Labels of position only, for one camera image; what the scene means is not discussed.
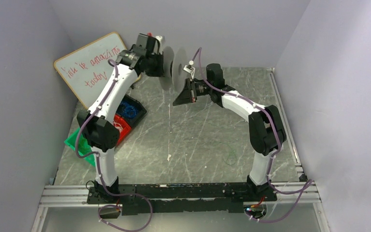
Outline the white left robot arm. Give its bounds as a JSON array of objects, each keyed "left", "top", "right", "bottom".
[{"left": 76, "top": 33, "right": 166, "bottom": 196}]

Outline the red storage bin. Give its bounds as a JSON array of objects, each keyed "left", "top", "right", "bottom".
[{"left": 113, "top": 114, "right": 131, "bottom": 146}]

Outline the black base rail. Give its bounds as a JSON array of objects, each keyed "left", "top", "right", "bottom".
[{"left": 86, "top": 179, "right": 277, "bottom": 216}]

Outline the blue cable coil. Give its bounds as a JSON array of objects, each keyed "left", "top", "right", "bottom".
[{"left": 120, "top": 101, "right": 139, "bottom": 120}]

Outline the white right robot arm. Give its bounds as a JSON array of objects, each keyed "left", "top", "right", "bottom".
[{"left": 171, "top": 63, "right": 286, "bottom": 186}]

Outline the whiteboard with red writing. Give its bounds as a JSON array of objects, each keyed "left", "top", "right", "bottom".
[{"left": 54, "top": 32, "right": 126, "bottom": 108}]

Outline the green storage bin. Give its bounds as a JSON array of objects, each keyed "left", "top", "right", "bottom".
[{"left": 64, "top": 127, "right": 97, "bottom": 167}]

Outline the black storage bin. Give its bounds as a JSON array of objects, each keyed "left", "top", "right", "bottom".
[{"left": 116, "top": 94, "right": 147, "bottom": 129}]

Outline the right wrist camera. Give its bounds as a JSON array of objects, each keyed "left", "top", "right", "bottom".
[{"left": 183, "top": 60, "right": 196, "bottom": 79}]

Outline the white perforated filament spool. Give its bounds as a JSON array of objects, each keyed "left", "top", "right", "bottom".
[{"left": 159, "top": 46, "right": 189, "bottom": 93}]

